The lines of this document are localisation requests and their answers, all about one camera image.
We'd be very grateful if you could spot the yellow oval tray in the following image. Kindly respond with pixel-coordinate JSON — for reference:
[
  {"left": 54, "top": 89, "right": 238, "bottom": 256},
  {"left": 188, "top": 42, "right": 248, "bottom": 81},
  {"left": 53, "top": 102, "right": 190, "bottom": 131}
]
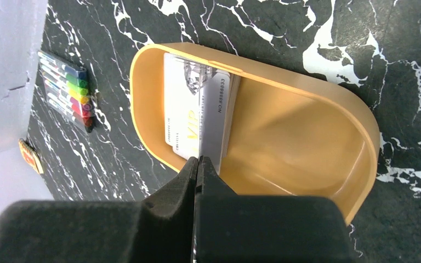
[{"left": 129, "top": 42, "right": 380, "bottom": 224}]

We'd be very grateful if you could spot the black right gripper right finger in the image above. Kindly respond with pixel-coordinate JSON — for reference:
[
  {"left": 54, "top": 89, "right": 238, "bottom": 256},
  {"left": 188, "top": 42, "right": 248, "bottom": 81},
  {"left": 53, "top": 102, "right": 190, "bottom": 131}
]
[{"left": 195, "top": 157, "right": 356, "bottom": 262}]

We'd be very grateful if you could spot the white credit card in tray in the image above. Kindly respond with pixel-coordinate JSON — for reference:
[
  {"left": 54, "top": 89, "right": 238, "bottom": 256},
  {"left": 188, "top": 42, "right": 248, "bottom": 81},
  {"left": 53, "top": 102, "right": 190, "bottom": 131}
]
[{"left": 163, "top": 53, "right": 241, "bottom": 161}]

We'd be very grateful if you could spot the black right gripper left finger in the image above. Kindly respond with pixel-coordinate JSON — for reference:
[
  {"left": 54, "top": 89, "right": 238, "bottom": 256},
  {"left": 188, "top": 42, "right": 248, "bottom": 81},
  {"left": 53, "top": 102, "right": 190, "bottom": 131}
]
[{"left": 0, "top": 158, "right": 198, "bottom": 262}]

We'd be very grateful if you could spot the pack of coloured markers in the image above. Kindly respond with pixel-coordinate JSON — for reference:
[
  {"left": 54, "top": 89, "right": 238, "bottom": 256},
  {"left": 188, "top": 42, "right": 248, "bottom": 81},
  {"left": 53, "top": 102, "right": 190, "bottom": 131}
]
[{"left": 37, "top": 50, "right": 95, "bottom": 134}]

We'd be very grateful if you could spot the small orange card box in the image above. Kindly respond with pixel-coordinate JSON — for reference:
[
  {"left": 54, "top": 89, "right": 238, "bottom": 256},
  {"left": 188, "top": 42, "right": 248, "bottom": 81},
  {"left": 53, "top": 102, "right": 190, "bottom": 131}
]
[{"left": 18, "top": 138, "right": 44, "bottom": 174}]

